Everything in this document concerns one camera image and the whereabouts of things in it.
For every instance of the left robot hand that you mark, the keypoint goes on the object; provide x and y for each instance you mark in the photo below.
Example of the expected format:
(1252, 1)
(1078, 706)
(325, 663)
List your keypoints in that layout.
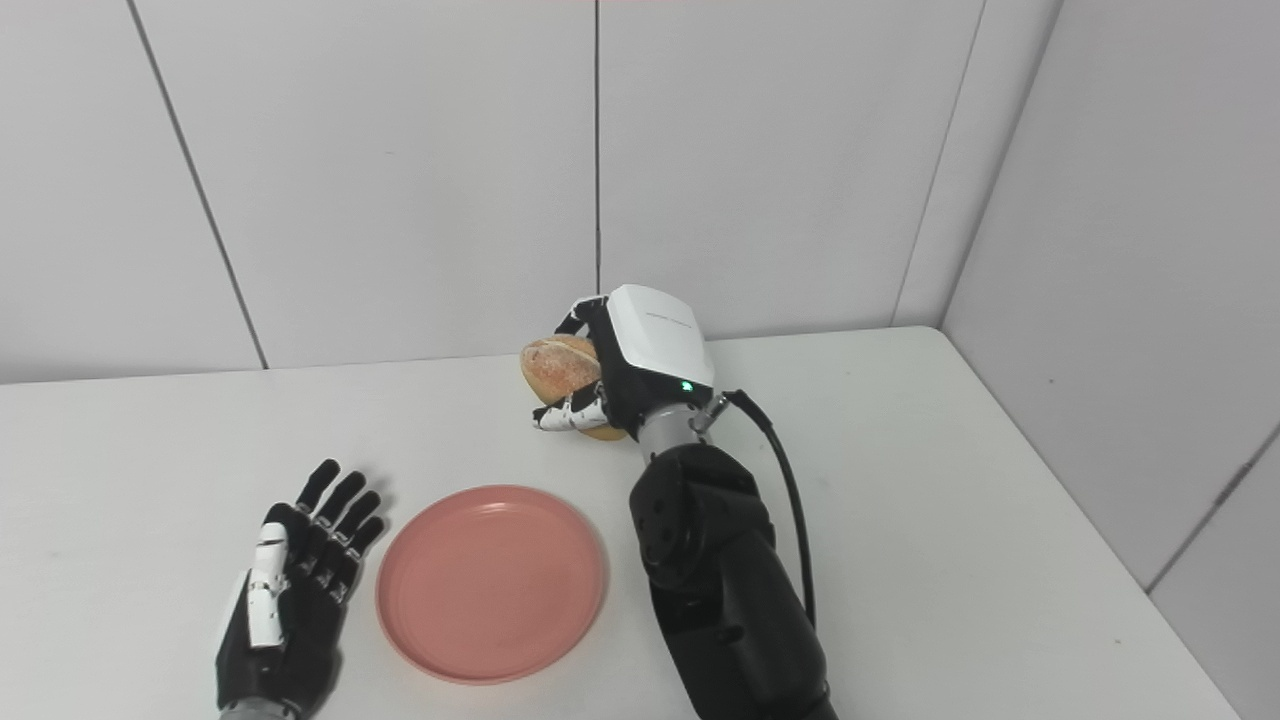
(290, 600)

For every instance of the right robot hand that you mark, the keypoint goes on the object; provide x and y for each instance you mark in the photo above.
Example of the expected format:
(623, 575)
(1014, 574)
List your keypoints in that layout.
(645, 360)

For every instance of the pink round plate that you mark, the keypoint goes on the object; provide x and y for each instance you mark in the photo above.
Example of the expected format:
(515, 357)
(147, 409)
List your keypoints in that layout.
(491, 583)

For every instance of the brown bread roll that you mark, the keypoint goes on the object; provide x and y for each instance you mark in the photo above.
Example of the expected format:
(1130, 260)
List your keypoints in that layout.
(562, 372)

